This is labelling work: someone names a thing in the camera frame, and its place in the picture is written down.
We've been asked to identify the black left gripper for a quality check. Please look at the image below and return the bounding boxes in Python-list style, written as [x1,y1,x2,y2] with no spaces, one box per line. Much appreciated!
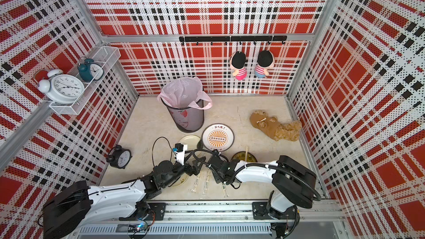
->
[162,149,206,188]

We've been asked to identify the disposable chopsticks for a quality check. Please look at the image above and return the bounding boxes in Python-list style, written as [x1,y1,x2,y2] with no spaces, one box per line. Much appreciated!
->
[202,170,211,197]
[191,172,201,193]
[221,183,229,198]

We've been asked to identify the bare wooden chopsticks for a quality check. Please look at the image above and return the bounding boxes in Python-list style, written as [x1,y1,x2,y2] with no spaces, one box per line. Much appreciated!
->
[244,146,249,162]

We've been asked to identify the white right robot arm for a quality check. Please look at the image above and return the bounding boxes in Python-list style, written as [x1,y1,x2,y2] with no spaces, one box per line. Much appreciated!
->
[207,155,322,220]

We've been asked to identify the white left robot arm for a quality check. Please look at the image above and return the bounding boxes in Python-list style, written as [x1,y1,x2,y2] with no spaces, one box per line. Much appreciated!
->
[42,160,202,239]

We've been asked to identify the yellow patterned plate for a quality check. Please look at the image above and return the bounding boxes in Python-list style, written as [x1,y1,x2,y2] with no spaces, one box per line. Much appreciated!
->
[231,152,257,163]

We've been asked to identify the cream plate with flower print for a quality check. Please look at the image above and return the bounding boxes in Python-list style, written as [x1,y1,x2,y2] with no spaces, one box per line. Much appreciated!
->
[179,135,204,151]

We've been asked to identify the white plate with teal rim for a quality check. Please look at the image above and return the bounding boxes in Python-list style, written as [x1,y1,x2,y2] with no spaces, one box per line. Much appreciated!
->
[201,123,235,152]

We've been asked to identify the black mesh waste bin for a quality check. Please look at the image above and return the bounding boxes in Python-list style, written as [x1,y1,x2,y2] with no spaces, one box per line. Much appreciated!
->
[161,100,205,133]

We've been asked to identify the black alarm clock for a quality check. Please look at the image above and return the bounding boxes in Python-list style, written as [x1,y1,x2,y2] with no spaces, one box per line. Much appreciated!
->
[106,145,132,169]

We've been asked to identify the brown teddy bear plush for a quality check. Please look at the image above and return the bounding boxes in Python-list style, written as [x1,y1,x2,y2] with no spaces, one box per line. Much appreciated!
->
[250,110,302,142]

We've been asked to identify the pink striped hanging doll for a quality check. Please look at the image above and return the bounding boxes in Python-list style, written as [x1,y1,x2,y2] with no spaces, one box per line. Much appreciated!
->
[230,52,247,81]

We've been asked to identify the blue striped hanging doll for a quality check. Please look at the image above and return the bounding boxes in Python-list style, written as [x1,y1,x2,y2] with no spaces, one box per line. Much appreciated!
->
[255,50,275,79]

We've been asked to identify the teal alarm clock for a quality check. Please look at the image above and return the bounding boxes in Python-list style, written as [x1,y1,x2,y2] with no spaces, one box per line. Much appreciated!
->
[77,58,104,83]

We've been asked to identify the white twin-bell alarm clock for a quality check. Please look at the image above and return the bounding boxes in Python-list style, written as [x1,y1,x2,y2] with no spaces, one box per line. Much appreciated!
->
[38,69,85,105]

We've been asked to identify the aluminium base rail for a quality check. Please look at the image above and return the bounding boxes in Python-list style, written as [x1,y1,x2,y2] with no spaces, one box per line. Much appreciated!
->
[70,199,350,239]

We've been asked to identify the black wall hook rail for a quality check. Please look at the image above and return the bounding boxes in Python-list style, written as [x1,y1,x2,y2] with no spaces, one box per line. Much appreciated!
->
[179,35,288,44]

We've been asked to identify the white wire wall shelf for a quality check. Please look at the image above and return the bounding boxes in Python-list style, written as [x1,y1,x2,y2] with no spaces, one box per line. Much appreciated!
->
[49,46,121,115]

